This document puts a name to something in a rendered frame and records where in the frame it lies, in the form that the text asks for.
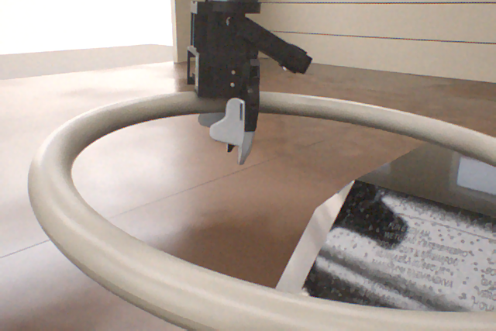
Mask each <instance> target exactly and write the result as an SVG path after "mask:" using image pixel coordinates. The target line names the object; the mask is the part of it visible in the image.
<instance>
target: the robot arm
mask: <svg viewBox="0 0 496 331"><path fill-rule="evenodd" d="M260 10H261V3H259V2H258V0H205V1H204V2H194V1H191V42H190V46H189V47H188V59H187V84H195V91H196V93H197V95H198V96H209V97H211V98H227V95H240V93H241V95H242V99H239V98H231V99H230V100H229V101H228V102H227V104H226V112H213V113H200V114H199V116H198V121H199V123H200V124H201V125H202V126H206V127H208V128H209V135H210V137H211V139H212V140H214V141H217V142H220V143H226V150H227V152H231V151H232V149H233V147H235V146H238V147H239V149H238V165H243V163H244V161H245V159H246V157H247V156H248V154H249V152H250V148H251V146H252V143H253V138H254V133H255V130H256V128H257V118H258V113H259V107H260V89H259V83H260V62H259V60H258V58H257V55H258V53H259V51H260V52H261V53H264V54H265V55H267V56H268V57H270V58H272V59H274V60H275V61H277V62H278V66H280V67H282V68H283V69H284V70H285V71H287V72H292V73H294V74H296V72H298V73H302V74H304V73H305V72H306V71H307V69H308V67H309V66H310V64H311V62H312V60H313V59H312V58H311V57H310V56H308V55H307V52H305V51H304V50H303V49H302V48H301V47H298V46H295V45H294V44H291V43H287V42H285V41H284V40H282V39H281V38H280V37H279V36H277V35H275V34H273V33H272V32H271V31H269V30H267V29H265V28H264V27H262V26H261V25H259V24H258V23H256V22H254V21H253V20H250V19H248V18H247V17H245V14H260ZM228 18H229V19H228ZM227 19H228V24H227V22H226V20H227ZM191 57H196V61H195V69H196V72H195V73H193V72H192V76H190V58H191Z"/></svg>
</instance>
